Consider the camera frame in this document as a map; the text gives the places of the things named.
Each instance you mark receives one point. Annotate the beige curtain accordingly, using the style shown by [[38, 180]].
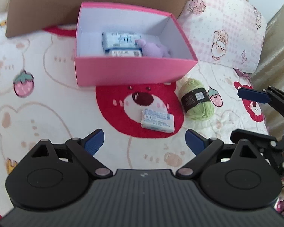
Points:
[[270, 70]]

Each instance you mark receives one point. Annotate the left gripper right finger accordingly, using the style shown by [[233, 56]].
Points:
[[196, 142]]

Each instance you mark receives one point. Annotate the pink checkered pillow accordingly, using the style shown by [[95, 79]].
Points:
[[226, 32]]

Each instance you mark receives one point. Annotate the clear cotton pad pack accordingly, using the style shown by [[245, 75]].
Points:
[[125, 53]]

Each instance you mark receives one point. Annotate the bear print bed blanket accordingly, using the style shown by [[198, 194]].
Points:
[[39, 98]]

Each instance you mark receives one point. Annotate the white soap bar pack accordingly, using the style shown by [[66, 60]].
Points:
[[157, 121]]

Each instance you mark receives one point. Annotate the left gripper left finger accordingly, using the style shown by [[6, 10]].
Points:
[[93, 142]]

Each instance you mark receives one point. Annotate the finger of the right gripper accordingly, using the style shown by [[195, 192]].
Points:
[[253, 95]]

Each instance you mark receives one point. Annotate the green yarn ball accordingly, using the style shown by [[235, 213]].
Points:
[[195, 100]]

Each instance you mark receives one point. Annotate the blue white tissue pack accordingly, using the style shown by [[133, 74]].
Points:
[[119, 40]]

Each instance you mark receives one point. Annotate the pink cardboard box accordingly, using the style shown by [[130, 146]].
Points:
[[95, 68]]

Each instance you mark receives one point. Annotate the purple plush toy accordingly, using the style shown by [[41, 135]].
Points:
[[152, 50]]

